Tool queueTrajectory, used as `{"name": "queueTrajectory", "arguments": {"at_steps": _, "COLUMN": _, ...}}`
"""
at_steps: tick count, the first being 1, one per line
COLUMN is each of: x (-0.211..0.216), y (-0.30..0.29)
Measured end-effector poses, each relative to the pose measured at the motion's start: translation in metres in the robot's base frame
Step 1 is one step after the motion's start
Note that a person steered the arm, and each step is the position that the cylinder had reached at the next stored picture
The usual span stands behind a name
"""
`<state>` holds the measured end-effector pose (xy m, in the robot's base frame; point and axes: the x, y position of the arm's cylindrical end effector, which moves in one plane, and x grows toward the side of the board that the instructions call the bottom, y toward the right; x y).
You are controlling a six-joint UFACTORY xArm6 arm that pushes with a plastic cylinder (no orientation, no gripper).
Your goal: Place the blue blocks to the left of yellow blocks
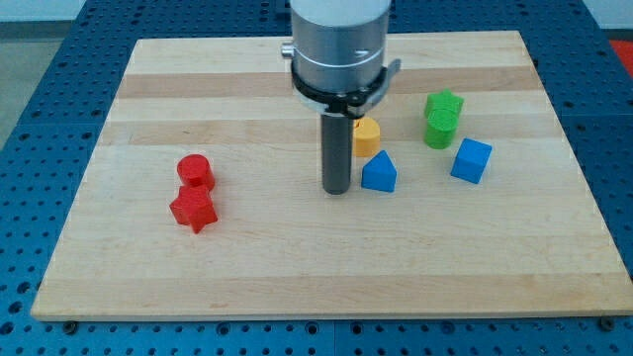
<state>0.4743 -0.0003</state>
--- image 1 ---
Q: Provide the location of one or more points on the red cylinder block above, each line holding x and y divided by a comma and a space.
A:
195, 170

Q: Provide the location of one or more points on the yellow cylinder block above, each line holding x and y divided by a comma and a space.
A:
366, 137

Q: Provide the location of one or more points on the green star block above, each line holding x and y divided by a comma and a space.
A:
443, 100

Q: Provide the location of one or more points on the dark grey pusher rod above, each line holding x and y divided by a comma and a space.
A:
336, 153

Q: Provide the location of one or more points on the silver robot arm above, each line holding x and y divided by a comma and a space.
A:
337, 46

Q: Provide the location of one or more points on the red star block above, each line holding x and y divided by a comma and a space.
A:
194, 207

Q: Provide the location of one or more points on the green cylinder block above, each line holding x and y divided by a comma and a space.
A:
441, 128

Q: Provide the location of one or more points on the blue cube block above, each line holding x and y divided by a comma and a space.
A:
471, 160

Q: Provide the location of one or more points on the wooden board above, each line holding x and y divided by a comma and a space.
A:
528, 240

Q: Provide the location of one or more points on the blue triangle block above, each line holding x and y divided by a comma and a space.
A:
379, 173

